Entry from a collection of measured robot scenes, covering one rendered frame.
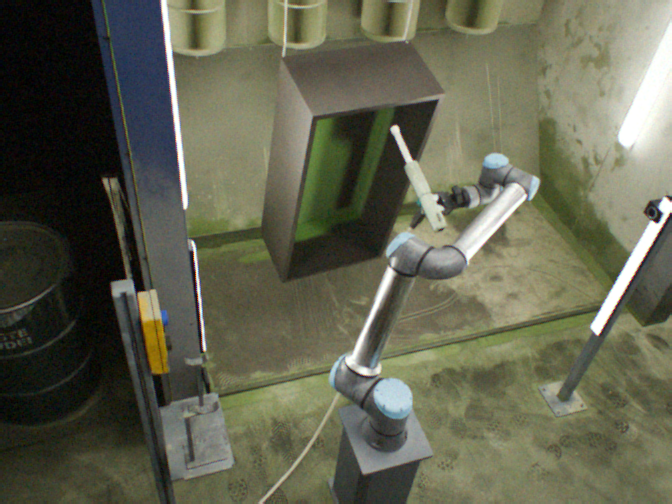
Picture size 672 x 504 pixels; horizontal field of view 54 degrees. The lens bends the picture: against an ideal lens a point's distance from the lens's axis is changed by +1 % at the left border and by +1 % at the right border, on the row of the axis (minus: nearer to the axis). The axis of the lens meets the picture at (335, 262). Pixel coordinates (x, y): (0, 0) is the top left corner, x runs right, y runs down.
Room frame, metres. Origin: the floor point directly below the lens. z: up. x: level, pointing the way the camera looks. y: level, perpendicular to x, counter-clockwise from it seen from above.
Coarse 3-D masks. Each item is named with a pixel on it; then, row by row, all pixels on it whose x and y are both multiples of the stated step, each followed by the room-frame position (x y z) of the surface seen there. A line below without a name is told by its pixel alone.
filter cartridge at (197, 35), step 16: (176, 0) 3.21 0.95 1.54; (192, 0) 3.23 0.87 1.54; (208, 0) 3.24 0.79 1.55; (224, 0) 3.38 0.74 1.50; (176, 16) 3.22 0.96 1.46; (192, 16) 3.23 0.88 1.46; (208, 16) 3.24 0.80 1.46; (224, 16) 3.36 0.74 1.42; (176, 32) 3.22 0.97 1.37; (192, 32) 3.21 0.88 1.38; (208, 32) 3.24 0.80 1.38; (224, 32) 3.35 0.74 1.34; (176, 48) 3.21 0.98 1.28; (192, 48) 3.22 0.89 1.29; (208, 48) 3.24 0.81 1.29
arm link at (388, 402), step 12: (372, 384) 1.48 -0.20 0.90; (384, 384) 1.47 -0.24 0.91; (396, 384) 1.48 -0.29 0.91; (372, 396) 1.43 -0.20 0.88; (384, 396) 1.42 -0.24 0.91; (396, 396) 1.42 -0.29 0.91; (408, 396) 1.43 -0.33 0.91; (372, 408) 1.40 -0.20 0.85; (384, 408) 1.37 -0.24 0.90; (396, 408) 1.37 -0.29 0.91; (408, 408) 1.39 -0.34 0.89; (372, 420) 1.40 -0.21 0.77; (384, 420) 1.36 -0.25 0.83; (396, 420) 1.36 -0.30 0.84; (384, 432) 1.36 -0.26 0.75; (396, 432) 1.37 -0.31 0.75
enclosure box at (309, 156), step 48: (384, 48) 2.64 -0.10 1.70; (288, 96) 2.36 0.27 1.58; (336, 96) 2.28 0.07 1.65; (384, 96) 2.34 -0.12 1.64; (432, 96) 2.41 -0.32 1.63; (288, 144) 2.34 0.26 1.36; (336, 144) 2.72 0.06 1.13; (384, 144) 2.79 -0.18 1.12; (288, 192) 2.33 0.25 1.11; (336, 192) 2.83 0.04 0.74; (384, 192) 2.72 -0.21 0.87; (288, 240) 2.30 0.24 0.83; (336, 240) 2.71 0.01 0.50; (384, 240) 2.62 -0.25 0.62
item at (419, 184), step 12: (396, 132) 2.28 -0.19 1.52; (408, 156) 2.18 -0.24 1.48; (408, 168) 2.13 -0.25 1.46; (420, 180) 2.08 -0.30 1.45; (420, 192) 2.03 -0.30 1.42; (432, 204) 1.99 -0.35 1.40; (420, 216) 2.01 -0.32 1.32; (432, 216) 1.94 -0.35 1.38; (432, 228) 1.92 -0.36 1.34; (444, 228) 1.91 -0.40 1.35
